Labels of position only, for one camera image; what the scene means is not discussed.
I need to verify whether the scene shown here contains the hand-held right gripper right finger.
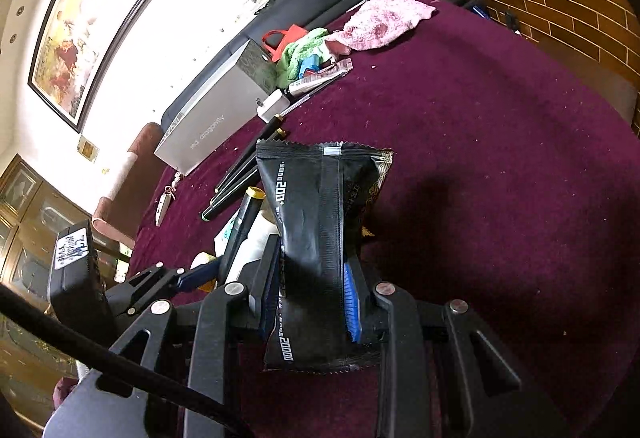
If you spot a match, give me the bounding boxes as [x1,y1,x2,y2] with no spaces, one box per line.
[342,261,573,438]

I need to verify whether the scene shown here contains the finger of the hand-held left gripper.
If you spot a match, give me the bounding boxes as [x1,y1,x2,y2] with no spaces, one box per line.
[106,262,222,319]

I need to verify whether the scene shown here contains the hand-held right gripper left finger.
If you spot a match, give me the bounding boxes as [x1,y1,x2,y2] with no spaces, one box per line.
[95,233,283,438]

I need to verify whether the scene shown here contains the black snack packet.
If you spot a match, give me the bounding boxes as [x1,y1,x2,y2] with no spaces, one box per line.
[255,139,396,374]

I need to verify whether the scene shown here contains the green white tissue pack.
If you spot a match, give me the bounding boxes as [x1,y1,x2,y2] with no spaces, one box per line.
[215,218,241,254]

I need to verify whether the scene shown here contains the white squeeze bottle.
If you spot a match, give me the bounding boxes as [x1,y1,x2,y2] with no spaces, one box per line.
[227,213,278,286]

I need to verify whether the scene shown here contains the black marker pen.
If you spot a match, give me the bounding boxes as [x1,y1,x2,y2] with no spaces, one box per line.
[219,187,265,271]

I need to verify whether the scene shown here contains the wooden glass cabinet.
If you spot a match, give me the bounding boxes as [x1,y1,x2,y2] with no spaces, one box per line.
[0,153,101,309]

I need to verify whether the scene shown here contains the white key fob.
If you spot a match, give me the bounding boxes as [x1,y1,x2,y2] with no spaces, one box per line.
[155,171,183,226]

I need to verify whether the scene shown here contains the black tube gold cap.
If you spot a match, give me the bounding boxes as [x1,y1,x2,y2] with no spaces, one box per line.
[216,129,289,199]

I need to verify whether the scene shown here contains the black pens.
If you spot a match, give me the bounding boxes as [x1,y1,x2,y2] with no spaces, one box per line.
[215,115,286,191]

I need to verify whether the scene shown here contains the grey shoe box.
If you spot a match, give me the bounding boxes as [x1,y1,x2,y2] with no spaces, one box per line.
[154,40,278,176]

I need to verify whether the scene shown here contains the white charger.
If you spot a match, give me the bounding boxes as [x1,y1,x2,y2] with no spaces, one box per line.
[257,88,293,121]

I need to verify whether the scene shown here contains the red bag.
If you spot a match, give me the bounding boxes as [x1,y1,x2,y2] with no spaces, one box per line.
[262,24,306,64]

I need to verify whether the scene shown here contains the green cloth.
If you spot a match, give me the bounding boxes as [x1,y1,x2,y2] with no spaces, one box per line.
[275,27,331,89]

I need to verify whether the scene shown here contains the framed painting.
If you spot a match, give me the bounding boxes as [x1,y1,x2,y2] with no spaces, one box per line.
[27,0,185,134]

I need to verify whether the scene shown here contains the pink towel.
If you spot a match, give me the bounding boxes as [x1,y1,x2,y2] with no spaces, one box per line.
[325,0,437,53]

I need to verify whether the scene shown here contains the black cable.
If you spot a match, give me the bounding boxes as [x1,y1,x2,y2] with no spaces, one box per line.
[0,285,256,438]

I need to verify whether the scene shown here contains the small gold wall plaque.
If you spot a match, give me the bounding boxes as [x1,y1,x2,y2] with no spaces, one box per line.
[77,135,98,164]

